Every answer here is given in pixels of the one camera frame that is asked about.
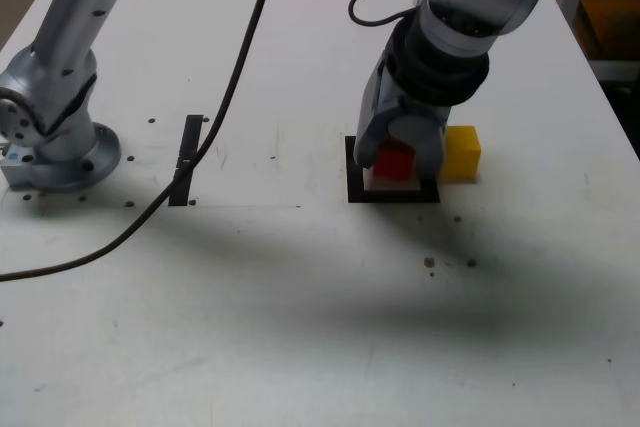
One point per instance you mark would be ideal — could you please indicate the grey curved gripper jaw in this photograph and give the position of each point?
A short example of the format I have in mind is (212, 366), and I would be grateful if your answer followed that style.
(427, 147)
(370, 122)

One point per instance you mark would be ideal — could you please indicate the red cube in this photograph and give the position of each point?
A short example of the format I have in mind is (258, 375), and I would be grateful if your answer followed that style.
(395, 162)

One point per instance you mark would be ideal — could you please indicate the yellow cube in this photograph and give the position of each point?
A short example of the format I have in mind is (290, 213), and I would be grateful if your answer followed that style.
(462, 157)

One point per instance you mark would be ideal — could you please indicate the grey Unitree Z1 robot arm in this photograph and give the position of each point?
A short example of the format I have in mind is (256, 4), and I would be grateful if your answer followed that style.
(60, 97)

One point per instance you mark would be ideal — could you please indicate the black tape square outline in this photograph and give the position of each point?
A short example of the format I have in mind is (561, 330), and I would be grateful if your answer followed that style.
(390, 196)

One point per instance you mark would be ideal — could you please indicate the black tape strip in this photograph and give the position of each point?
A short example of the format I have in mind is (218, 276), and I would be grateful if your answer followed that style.
(190, 132)

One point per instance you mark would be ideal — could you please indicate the white shelf bar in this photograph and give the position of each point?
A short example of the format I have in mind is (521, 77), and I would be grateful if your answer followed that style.
(617, 70)

